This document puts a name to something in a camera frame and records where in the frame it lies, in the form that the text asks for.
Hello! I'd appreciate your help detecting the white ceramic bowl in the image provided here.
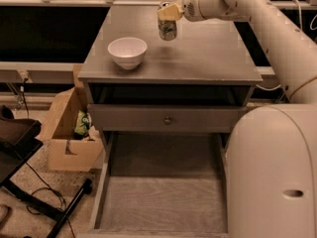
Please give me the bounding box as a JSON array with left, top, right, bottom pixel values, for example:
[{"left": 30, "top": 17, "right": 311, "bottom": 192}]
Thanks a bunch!
[{"left": 108, "top": 37, "right": 148, "bottom": 69}]

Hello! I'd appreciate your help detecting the green snack bag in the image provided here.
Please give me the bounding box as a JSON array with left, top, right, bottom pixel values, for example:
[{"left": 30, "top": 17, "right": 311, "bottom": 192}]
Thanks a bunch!
[{"left": 74, "top": 111, "right": 92, "bottom": 138}]

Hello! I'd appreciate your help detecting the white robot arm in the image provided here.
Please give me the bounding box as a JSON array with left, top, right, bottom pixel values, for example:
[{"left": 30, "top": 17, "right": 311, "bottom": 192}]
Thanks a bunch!
[{"left": 158, "top": 0, "right": 317, "bottom": 238}]

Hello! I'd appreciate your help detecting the black stand with seat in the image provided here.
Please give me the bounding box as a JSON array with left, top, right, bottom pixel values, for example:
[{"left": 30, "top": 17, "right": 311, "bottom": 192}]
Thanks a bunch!
[{"left": 0, "top": 105, "right": 92, "bottom": 238}]

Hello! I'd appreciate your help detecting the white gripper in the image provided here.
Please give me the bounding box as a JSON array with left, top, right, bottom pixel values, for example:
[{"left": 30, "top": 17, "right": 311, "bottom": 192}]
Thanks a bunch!
[{"left": 158, "top": 0, "right": 218, "bottom": 22}]

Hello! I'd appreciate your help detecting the green 7up soda can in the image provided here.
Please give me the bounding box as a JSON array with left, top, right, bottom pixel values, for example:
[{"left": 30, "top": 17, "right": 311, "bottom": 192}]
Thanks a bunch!
[{"left": 158, "top": 1, "right": 178, "bottom": 42}]

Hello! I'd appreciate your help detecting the open cardboard box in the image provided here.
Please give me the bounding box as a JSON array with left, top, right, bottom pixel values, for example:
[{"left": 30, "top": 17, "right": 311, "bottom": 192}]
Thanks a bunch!
[{"left": 38, "top": 64, "right": 104, "bottom": 172}]

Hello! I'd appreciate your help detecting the round metal drawer knob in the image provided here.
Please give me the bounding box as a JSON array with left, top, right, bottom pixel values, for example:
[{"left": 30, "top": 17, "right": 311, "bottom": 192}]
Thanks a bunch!
[{"left": 163, "top": 116, "right": 172, "bottom": 125}]

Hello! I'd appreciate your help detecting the open grey middle drawer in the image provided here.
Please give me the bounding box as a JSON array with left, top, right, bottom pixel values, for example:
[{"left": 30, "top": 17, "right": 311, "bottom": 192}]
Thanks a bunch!
[{"left": 78, "top": 133, "right": 229, "bottom": 238}]

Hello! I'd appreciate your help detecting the black floor cable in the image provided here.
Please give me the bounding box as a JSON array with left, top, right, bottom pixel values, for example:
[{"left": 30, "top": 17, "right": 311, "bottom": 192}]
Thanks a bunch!
[{"left": 13, "top": 149, "right": 77, "bottom": 238}]

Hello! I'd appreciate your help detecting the closed grey top drawer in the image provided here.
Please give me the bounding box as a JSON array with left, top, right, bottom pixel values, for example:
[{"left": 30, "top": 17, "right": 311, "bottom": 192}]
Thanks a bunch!
[{"left": 88, "top": 104, "right": 246, "bottom": 133}]

